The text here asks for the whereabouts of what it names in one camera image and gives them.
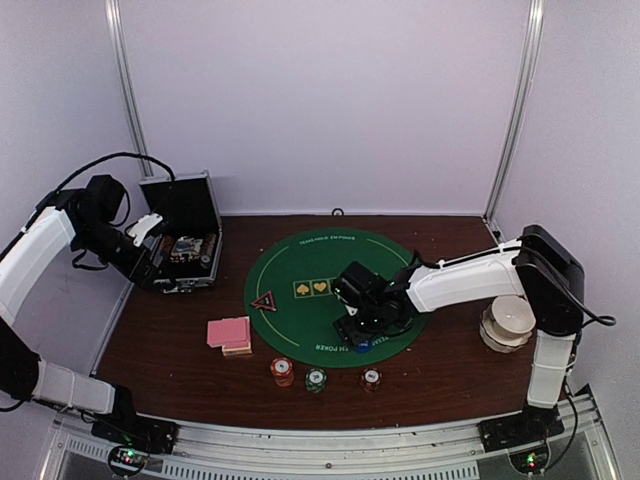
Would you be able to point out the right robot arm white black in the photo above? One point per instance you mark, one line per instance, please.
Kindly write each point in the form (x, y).
(535, 267)

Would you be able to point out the round green poker mat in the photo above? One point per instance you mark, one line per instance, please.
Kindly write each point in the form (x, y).
(288, 296)

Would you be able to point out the green poker chip stack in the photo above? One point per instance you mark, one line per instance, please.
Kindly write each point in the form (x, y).
(315, 380)

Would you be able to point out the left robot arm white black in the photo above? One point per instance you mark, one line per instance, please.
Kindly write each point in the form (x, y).
(79, 219)

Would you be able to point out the left aluminium post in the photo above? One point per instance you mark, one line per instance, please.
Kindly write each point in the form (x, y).
(117, 37)

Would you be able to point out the aluminium post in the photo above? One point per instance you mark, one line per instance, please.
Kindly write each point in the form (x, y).
(117, 37)
(529, 59)

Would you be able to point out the brown poker chip stack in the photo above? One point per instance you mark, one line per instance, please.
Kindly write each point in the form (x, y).
(370, 379)

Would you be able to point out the brown chip row in case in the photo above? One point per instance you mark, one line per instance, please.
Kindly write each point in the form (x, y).
(208, 249)

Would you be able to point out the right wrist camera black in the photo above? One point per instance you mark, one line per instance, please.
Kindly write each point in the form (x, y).
(354, 286)

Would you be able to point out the front aluminium rail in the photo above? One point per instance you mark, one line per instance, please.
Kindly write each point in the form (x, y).
(452, 450)

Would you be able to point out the triangular all-in button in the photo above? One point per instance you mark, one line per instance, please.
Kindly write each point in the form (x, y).
(265, 302)

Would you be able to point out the white ceramic bowl stack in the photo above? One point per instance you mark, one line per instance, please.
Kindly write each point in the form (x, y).
(507, 324)

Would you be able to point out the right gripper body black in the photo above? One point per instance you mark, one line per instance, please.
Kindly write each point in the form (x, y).
(372, 325)

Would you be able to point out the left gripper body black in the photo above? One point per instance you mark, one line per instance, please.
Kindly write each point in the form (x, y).
(130, 266)

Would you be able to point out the right aluminium post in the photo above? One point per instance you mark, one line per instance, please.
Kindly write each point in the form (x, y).
(529, 59)

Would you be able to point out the gold card deck box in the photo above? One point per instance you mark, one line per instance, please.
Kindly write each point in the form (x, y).
(237, 349)

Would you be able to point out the blue card deck in case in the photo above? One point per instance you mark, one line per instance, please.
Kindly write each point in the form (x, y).
(186, 249)

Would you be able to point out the orange poker chip stack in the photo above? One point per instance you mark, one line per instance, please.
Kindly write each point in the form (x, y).
(282, 371)

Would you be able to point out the pink-backed playing card deck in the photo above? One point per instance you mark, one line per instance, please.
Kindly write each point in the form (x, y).
(228, 331)

